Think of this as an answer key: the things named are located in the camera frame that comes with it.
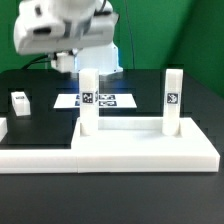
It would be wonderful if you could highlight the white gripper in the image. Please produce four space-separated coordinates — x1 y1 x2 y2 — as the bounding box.
14 13 117 55

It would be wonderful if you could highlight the white desk tabletop tray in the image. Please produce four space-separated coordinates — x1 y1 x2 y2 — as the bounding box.
71 117 220 173

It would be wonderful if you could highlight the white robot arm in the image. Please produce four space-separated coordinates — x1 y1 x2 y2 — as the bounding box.
13 0 119 73

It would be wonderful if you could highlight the fiducial marker sheet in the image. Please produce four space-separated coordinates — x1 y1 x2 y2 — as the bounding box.
54 94 137 109

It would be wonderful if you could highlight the white block at left edge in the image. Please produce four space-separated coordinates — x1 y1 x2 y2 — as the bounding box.
0 118 8 142

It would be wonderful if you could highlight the white L-shaped fence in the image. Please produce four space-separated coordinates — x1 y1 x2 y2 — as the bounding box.
0 149 78 174

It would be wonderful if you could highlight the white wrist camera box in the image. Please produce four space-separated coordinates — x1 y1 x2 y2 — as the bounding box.
14 0 72 40

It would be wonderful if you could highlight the black cable bundle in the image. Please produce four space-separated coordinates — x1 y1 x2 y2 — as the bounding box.
20 54 54 71

